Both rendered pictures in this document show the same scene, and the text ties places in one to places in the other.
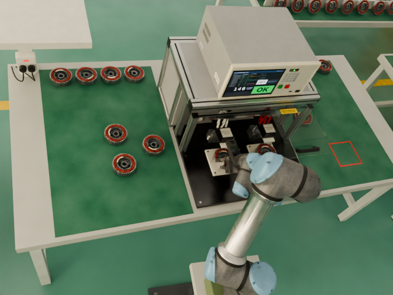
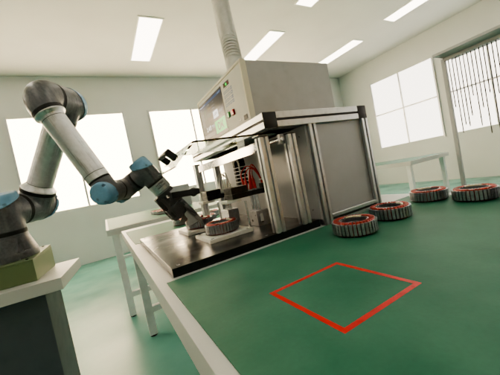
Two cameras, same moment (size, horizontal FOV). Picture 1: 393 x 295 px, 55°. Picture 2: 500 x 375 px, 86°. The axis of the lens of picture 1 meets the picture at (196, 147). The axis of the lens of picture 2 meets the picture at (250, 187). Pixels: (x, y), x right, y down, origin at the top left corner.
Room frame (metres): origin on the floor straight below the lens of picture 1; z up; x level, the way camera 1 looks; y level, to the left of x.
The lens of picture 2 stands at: (1.51, -1.22, 0.95)
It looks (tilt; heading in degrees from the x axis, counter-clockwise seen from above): 2 degrees down; 97
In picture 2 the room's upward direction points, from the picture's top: 11 degrees counter-clockwise
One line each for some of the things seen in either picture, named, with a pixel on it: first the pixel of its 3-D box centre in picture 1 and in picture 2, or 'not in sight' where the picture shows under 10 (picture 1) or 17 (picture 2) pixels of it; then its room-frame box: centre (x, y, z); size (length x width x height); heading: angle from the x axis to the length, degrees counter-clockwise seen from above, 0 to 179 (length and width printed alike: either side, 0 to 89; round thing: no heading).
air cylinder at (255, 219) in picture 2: (255, 131); (257, 216); (1.40, -0.26, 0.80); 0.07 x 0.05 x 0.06; 125
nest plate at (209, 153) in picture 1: (222, 161); (200, 228); (1.14, -0.15, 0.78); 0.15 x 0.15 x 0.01; 35
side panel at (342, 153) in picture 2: not in sight; (345, 168); (1.73, -0.28, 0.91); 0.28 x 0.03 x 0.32; 35
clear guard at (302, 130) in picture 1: (293, 124); (216, 154); (1.32, -0.39, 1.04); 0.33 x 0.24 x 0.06; 35
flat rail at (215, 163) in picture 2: (254, 113); (221, 161); (1.29, -0.19, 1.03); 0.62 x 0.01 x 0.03; 125
